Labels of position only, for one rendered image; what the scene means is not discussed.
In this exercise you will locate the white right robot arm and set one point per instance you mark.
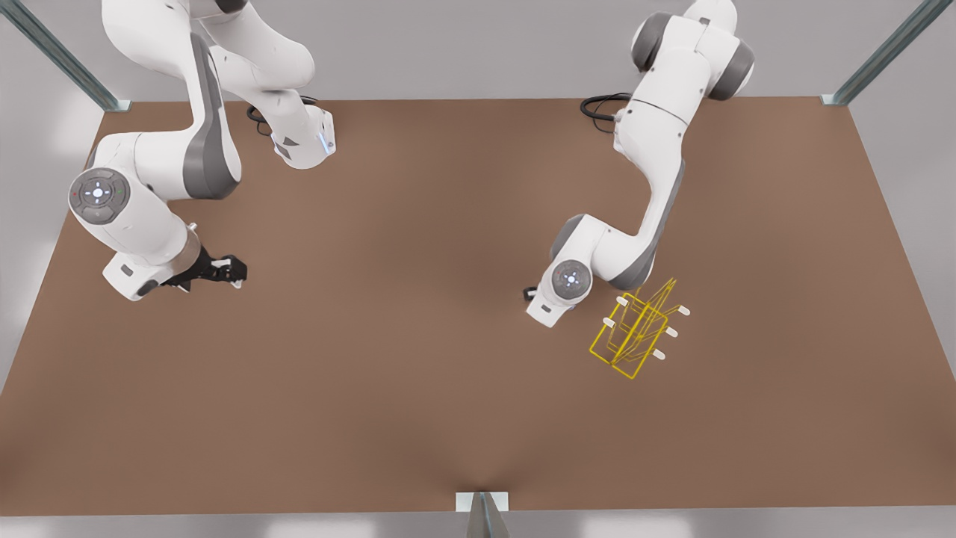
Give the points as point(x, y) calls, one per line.
point(149, 164)

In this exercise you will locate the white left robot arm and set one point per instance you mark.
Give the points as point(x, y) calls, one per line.
point(657, 142)

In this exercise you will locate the silver frame post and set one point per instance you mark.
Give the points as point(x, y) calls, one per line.
point(881, 56)
point(63, 60)
point(483, 512)

